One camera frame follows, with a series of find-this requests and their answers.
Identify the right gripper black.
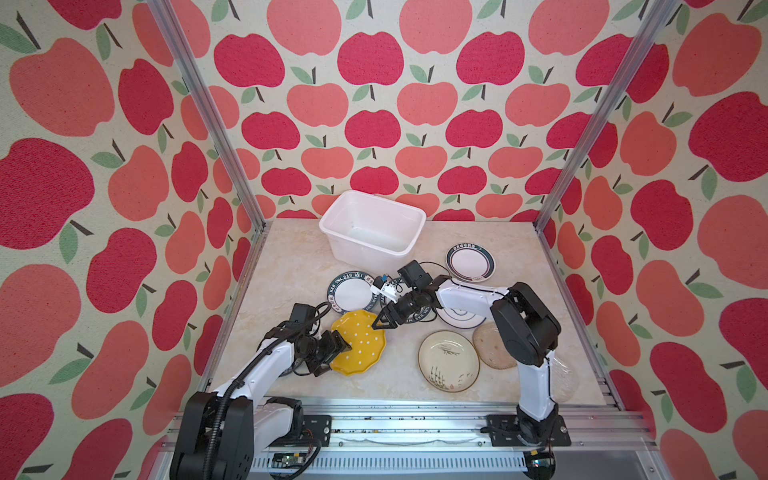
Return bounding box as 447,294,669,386
364,290,418,330

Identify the teal rim lettered plate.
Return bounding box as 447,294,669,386
401,307,438,325
326,270,379,314

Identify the aluminium front rail frame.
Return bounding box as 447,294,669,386
146,392,673,480

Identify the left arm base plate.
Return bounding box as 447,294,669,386
269,415,333,448

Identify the brown glass plate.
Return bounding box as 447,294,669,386
472,322,517,370

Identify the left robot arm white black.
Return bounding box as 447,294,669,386
169,321,352,479

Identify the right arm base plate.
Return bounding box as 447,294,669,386
480,411,572,448

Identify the aluminium frame post right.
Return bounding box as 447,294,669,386
533,0,685,232

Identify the white plate with black ring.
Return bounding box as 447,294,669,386
435,309,486,330

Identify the aluminium frame post left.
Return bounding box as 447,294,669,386
148,0,267,236

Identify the cream plate with plant drawing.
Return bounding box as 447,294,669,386
418,330,480,393

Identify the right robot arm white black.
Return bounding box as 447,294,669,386
372,275,562,423

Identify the clear glass plate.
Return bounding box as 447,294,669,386
550,354,580,403

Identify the aluminium frame post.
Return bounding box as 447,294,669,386
148,0,267,236
533,0,685,232

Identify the white plastic bin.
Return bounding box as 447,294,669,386
319,190,427,275

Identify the yellow polka dot plate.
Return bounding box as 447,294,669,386
330,310,387,376

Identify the small teal rim plate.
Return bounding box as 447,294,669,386
445,243,496,283

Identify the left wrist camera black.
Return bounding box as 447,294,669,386
289,303,317,328

